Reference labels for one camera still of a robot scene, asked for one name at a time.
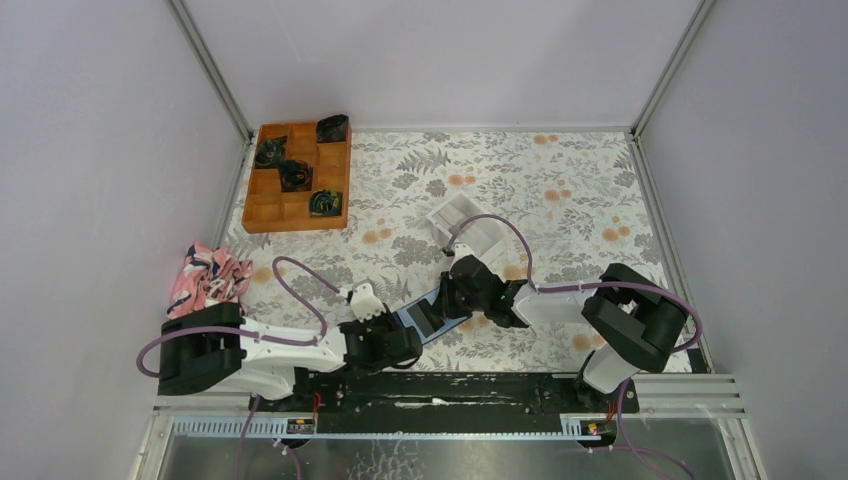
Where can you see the dark rolled cloth top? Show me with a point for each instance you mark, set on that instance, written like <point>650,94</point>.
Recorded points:
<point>332,129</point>

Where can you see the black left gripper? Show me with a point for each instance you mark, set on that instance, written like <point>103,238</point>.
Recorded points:
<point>383,319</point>

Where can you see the blue leather card holder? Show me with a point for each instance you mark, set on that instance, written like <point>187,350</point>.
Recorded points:
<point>450,322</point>

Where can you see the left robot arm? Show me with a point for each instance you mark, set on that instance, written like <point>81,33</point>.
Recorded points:
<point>219,349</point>

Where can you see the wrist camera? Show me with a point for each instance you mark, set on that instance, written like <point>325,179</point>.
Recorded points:
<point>364,303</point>
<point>457,251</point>

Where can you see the black credit card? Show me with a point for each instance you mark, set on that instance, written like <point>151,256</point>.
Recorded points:
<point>424,319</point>

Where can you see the wooden compartment tray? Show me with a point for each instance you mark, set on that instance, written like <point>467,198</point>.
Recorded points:
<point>268,210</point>

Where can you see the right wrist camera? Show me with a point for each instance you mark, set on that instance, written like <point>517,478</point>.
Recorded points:
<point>457,251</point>

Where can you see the stack of cards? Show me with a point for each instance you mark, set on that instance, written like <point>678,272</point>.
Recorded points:
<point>448,216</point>

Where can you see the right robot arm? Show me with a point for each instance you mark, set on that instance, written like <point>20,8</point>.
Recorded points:
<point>639,322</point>

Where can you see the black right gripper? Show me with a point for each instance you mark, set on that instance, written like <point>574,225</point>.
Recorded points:
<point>447,285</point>

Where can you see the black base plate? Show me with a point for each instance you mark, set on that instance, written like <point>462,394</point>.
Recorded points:
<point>447,403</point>

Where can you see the dark rolled cloth left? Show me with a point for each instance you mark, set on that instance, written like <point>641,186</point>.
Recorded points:
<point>270,152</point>

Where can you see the floral tablecloth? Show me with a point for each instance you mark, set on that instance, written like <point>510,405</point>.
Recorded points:
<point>573,199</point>

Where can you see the pink patterned cloth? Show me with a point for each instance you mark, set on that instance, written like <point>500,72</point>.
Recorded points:
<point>208,277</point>

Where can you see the dark rolled cloth middle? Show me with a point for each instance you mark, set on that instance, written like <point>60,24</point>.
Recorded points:
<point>295,176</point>

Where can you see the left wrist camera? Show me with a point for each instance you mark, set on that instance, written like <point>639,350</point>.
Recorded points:
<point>364,303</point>

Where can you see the dark rolled cloth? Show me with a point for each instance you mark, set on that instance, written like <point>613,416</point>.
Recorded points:
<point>295,176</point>
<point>325,203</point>
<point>332,129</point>
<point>270,152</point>

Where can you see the dark rolled cloth bottom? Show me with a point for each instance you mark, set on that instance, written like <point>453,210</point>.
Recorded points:
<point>325,203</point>

